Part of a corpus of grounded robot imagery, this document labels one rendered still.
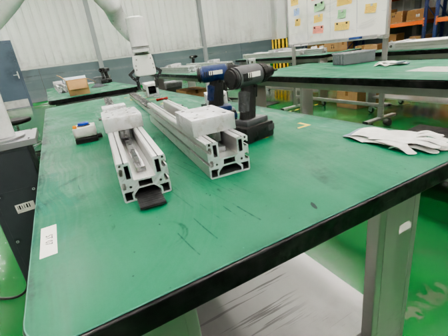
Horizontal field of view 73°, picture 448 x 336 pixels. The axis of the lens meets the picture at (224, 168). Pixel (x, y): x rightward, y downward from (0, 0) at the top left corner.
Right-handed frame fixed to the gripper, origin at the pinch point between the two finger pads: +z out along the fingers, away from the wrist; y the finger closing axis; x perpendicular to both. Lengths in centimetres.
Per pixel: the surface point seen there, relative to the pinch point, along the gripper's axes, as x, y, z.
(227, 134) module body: 94, -1, 6
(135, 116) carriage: 67, 16, 2
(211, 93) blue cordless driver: 50, -15, 2
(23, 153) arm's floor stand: 16, 58, 17
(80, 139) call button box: 35, 35, 12
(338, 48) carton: -244, -345, 8
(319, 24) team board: -169, -246, -27
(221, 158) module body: 99, 3, 9
